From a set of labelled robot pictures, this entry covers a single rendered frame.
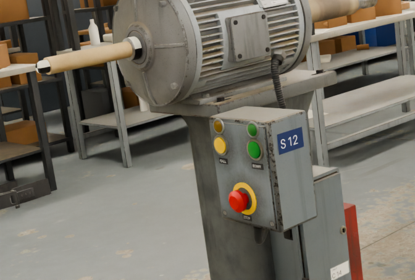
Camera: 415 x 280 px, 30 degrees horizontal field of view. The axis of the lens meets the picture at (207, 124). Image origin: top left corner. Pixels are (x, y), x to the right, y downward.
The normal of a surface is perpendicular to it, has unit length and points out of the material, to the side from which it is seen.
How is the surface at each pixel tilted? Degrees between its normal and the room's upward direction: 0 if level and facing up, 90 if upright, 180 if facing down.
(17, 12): 90
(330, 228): 90
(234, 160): 90
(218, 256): 90
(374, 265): 0
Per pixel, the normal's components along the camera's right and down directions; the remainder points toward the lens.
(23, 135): 0.69, 0.05
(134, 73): -0.79, 0.33
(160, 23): -0.69, 0.17
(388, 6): 0.01, 0.19
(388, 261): -0.14, -0.97
